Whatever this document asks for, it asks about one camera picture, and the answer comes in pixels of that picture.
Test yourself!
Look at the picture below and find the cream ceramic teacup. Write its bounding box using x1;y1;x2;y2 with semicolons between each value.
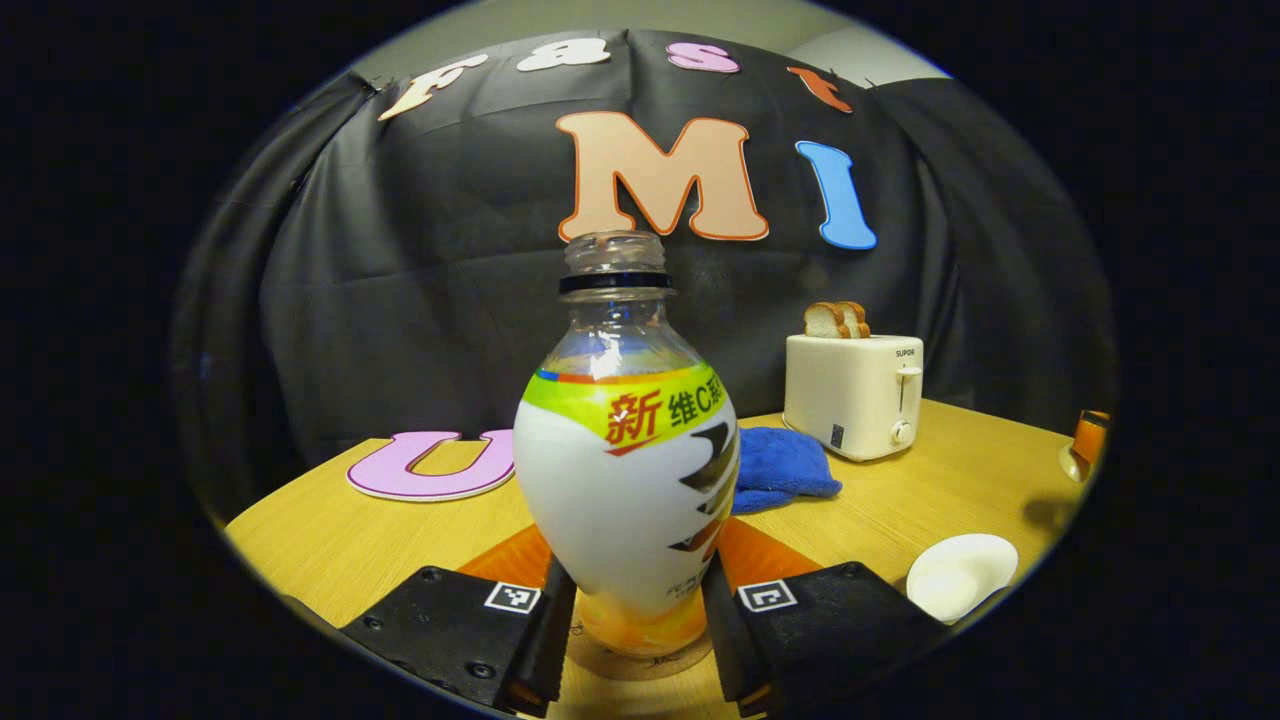
906;533;1019;626

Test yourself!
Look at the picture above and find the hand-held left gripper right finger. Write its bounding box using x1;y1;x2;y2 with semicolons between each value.
700;515;951;719

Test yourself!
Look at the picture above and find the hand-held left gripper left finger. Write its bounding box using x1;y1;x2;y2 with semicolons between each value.
340;525;579;719

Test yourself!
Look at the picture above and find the clear labelled water bottle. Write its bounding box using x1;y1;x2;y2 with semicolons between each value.
513;230;742;658

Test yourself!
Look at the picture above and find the blue folded towel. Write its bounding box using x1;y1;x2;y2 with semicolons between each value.
730;427;843;516

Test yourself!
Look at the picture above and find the purple foam letter cutout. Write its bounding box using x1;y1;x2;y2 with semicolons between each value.
346;430;517;502

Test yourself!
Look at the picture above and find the black backdrop cloth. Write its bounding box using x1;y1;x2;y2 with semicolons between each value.
170;28;1116;521

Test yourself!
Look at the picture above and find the cream toaster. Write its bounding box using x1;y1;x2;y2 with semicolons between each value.
783;334;925;462

